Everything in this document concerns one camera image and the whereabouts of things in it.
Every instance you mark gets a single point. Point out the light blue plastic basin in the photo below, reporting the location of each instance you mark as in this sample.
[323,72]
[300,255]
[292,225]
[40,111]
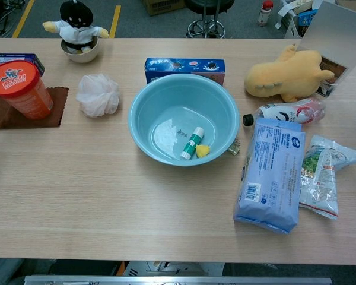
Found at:
[166,98]

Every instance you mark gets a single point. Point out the gold binder clip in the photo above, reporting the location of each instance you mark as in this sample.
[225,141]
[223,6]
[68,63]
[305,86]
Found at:
[234,148]

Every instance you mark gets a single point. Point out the black-headed plush doll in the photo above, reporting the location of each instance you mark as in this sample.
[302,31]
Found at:
[75,29]

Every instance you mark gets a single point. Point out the blue printed box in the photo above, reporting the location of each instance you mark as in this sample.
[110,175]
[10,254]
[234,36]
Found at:
[305,19]

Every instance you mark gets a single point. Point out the green white glue stick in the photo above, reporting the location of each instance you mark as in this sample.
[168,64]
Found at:
[191,142]

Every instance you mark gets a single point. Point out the small yellow toy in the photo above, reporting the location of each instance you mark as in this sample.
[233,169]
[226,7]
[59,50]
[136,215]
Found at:
[202,150]

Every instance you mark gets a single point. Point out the beige bowl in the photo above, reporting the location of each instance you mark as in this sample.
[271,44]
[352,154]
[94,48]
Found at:
[83,56]

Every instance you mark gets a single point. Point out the white box with brown print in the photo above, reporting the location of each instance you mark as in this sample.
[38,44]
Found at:
[338,29]

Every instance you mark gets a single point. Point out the purple cardboard box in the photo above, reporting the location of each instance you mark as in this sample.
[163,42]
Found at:
[17,57]

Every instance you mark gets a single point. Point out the blue wet wipes pack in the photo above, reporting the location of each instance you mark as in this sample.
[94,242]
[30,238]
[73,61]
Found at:
[270,178]

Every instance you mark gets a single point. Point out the brown scalloped mat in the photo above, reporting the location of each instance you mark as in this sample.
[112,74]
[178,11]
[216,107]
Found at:
[57,104]

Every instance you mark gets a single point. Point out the pink white mesh bath pouf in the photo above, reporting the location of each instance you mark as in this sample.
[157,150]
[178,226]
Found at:
[98,95]

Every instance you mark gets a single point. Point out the brown cardboard carton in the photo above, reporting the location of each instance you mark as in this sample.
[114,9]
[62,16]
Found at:
[163,7]

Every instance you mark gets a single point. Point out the blue Oreo cookie box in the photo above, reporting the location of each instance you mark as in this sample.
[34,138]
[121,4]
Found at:
[166,66]

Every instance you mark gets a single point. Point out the clear printed snack bag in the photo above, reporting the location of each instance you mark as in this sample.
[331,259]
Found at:
[323,172]

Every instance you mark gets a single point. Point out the white open carton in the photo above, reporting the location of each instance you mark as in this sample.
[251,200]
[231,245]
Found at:
[290,17]

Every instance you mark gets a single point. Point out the yellow plush toy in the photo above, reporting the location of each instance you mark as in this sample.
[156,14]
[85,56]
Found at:
[284,74]

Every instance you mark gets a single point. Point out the black stool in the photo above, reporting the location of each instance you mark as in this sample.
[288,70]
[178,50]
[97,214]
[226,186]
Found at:
[206,12]

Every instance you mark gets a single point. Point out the clear bottle with black cap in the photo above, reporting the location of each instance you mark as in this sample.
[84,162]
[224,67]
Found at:
[284,112]

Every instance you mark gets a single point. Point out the red white bottle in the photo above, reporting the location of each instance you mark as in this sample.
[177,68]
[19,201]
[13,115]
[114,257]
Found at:
[264,13]

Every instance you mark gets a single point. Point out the orange lidded canister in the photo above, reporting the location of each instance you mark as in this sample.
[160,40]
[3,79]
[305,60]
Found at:
[17,86]

